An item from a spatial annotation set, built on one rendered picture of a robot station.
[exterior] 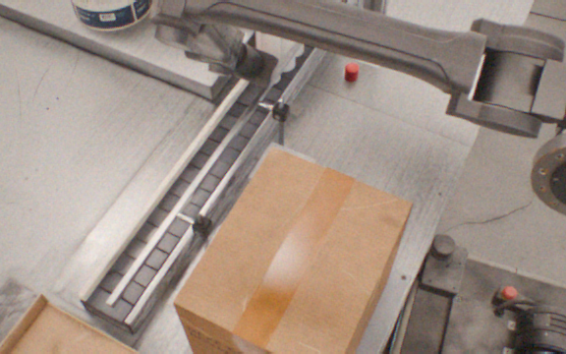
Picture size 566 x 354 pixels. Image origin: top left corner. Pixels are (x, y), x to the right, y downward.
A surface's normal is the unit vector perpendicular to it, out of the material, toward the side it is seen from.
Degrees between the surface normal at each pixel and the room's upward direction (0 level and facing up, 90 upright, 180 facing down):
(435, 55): 38
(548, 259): 0
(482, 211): 0
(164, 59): 0
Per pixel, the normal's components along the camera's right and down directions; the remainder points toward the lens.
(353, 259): 0.00, -0.56
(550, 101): -0.21, 0.01
